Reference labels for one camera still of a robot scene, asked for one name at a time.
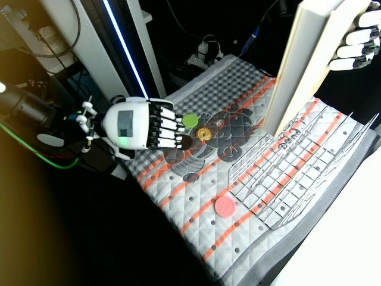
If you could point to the beige roll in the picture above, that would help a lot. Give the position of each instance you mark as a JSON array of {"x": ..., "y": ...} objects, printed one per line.
[{"x": 53, "y": 40}]

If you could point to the grey power strip with plugs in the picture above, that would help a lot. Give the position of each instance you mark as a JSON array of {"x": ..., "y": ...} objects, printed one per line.
[{"x": 198, "y": 59}]

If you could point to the green toy sandwich cookie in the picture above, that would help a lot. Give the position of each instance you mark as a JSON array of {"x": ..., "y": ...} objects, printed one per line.
[{"x": 190, "y": 120}]

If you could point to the pink toy cookie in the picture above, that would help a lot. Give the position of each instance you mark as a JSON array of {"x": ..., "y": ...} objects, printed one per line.
[{"x": 225, "y": 206}]

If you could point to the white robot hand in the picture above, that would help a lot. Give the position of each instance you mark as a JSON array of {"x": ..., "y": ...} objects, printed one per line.
[
  {"x": 125, "y": 125},
  {"x": 357, "y": 37}
]

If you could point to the grey quilt with bear print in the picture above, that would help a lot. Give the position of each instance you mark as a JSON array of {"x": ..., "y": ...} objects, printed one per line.
[{"x": 238, "y": 238}]

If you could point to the yellow swirl toy cookie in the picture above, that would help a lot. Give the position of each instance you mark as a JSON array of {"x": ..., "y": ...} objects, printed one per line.
[{"x": 204, "y": 134}]

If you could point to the cream book with yellow line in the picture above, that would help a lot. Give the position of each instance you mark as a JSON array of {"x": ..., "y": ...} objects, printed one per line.
[{"x": 297, "y": 74}]

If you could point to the brown toy sandwich cookie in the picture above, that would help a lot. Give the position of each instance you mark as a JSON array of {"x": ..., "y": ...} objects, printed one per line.
[{"x": 187, "y": 143}]

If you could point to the white column with blue light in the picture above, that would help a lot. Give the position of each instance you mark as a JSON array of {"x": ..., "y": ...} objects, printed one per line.
[{"x": 95, "y": 44}]

